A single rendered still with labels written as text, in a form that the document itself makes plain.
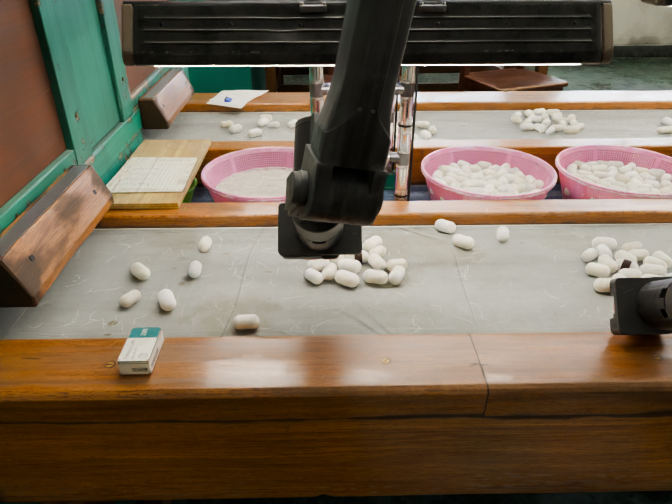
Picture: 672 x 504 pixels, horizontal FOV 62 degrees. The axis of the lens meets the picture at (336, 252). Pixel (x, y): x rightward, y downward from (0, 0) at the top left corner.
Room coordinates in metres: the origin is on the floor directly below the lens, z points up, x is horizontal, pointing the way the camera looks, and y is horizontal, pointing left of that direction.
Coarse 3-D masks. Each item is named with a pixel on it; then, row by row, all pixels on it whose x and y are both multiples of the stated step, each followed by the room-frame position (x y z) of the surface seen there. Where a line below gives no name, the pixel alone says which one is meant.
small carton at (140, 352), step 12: (132, 336) 0.51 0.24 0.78; (144, 336) 0.51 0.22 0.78; (156, 336) 0.51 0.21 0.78; (132, 348) 0.49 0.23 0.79; (144, 348) 0.49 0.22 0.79; (156, 348) 0.49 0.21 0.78; (120, 360) 0.47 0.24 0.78; (132, 360) 0.47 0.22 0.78; (144, 360) 0.47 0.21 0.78; (120, 372) 0.46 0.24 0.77; (132, 372) 0.46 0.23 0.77; (144, 372) 0.46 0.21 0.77
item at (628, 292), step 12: (612, 288) 0.54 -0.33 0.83; (624, 288) 0.54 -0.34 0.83; (636, 288) 0.54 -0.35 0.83; (648, 288) 0.53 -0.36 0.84; (660, 288) 0.51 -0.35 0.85; (624, 300) 0.53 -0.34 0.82; (636, 300) 0.53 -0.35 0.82; (648, 300) 0.51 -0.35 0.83; (660, 300) 0.49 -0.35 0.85; (624, 312) 0.52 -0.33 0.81; (636, 312) 0.52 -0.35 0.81; (648, 312) 0.51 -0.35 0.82; (660, 312) 0.49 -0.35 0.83; (624, 324) 0.51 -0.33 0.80; (636, 324) 0.51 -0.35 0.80; (648, 324) 0.51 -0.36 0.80; (660, 324) 0.49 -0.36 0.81
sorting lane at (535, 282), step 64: (128, 256) 0.76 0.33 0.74; (192, 256) 0.76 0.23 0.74; (256, 256) 0.76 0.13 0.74; (384, 256) 0.76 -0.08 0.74; (448, 256) 0.76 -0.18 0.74; (512, 256) 0.76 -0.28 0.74; (576, 256) 0.76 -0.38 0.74; (64, 320) 0.60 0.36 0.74; (128, 320) 0.60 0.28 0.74; (192, 320) 0.60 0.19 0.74; (320, 320) 0.60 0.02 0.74; (384, 320) 0.60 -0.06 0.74; (448, 320) 0.60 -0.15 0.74; (512, 320) 0.60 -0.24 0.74; (576, 320) 0.60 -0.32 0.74
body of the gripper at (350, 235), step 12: (288, 216) 0.61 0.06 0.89; (288, 228) 0.60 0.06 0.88; (348, 228) 0.60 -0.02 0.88; (360, 228) 0.60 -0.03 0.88; (288, 240) 0.59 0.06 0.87; (300, 240) 0.58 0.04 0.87; (336, 240) 0.57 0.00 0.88; (348, 240) 0.59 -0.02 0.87; (360, 240) 0.59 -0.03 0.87; (288, 252) 0.58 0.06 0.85; (300, 252) 0.58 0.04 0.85; (312, 252) 0.58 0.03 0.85; (324, 252) 0.58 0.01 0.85; (336, 252) 0.58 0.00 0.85; (348, 252) 0.58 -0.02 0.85; (360, 252) 0.58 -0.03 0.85
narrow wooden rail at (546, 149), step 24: (216, 144) 1.21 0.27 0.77; (240, 144) 1.21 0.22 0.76; (264, 144) 1.21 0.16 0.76; (288, 144) 1.21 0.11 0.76; (432, 144) 1.21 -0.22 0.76; (456, 144) 1.21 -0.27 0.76; (480, 144) 1.21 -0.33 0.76; (504, 144) 1.21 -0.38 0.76; (528, 144) 1.21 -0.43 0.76; (552, 144) 1.21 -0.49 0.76; (576, 144) 1.21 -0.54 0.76; (624, 144) 1.21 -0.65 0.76; (648, 144) 1.21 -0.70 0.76; (648, 168) 1.20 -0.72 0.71
